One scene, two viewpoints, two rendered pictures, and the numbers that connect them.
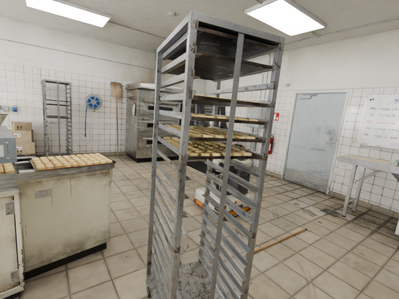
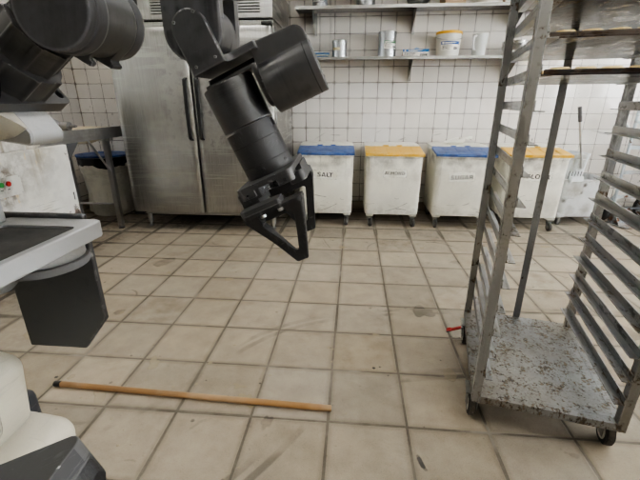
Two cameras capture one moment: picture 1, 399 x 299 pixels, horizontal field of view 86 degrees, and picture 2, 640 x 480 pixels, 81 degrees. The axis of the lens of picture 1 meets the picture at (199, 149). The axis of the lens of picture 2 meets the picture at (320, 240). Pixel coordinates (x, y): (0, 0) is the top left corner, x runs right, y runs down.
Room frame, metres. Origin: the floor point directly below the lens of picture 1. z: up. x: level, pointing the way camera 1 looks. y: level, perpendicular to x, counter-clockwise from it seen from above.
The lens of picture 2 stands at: (2.87, 0.20, 1.15)
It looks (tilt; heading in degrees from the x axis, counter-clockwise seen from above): 20 degrees down; 221
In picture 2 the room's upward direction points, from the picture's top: straight up
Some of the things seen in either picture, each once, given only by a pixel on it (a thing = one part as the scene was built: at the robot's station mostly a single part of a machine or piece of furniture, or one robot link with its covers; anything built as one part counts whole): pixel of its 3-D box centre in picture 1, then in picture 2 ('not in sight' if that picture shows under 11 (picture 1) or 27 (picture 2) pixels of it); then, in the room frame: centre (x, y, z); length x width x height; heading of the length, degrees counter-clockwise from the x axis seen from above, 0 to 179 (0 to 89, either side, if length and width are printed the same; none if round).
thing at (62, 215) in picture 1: (65, 210); not in sight; (1.79, 1.17, 0.45); 0.70 x 0.34 x 0.90; 136
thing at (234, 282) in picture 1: (217, 257); (488, 290); (1.37, -0.19, 0.42); 0.64 x 0.03 x 0.03; 24
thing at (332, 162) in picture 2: not in sight; (326, 182); (-0.07, -2.29, 0.38); 0.64 x 0.54 x 0.77; 39
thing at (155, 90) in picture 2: not in sight; (211, 116); (0.70, -3.10, 1.02); 1.40 x 0.90 x 2.05; 126
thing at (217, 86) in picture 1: (209, 171); (515, 169); (1.66, -0.10, 0.97); 0.03 x 0.03 x 1.70; 24
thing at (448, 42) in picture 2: not in sight; (448, 45); (-0.90, -1.51, 1.67); 0.25 x 0.24 x 0.21; 126
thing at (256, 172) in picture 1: (227, 159); (519, 106); (1.37, -0.19, 1.14); 0.64 x 0.03 x 0.03; 24
